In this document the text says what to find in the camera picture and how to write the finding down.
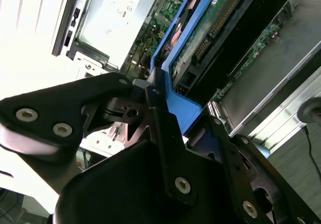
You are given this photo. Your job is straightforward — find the hard disk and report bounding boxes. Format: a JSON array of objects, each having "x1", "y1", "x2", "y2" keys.
[{"x1": 150, "y1": 0, "x2": 294, "y2": 157}]

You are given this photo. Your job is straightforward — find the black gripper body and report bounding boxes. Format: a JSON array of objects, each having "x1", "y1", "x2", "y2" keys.
[{"x1": 54, "y1": 139, "x2": 251, "y2": 224}]

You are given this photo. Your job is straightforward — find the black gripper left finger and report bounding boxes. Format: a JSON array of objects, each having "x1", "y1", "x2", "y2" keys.
[{"x1": 0, "y1": 67, "x2": 199, "y2": 206}]

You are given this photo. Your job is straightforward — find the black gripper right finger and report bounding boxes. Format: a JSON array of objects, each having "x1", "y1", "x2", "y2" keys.
[{"x1": 204, "y1": 114, "x2": 316, "y2": 224}]

